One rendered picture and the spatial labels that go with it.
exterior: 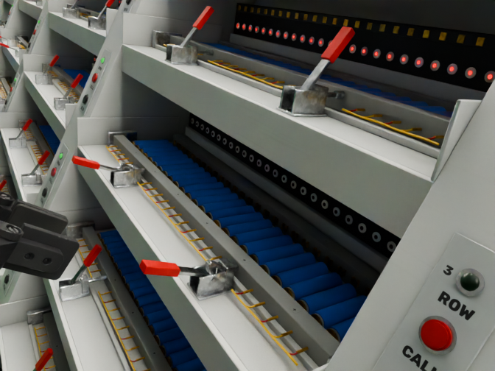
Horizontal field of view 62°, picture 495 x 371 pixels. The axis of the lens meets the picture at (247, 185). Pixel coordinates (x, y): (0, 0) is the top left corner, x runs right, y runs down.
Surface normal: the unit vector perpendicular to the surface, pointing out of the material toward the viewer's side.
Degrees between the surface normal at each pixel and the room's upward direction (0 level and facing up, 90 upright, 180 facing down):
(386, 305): 90
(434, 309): 90
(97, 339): 23
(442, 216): 90
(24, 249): 90
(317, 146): 113
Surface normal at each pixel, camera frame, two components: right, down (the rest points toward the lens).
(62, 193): 0.54, 0.39
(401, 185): -0.83, 0.10
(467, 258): -0.71, -0.26
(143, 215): 0.15, -0.91
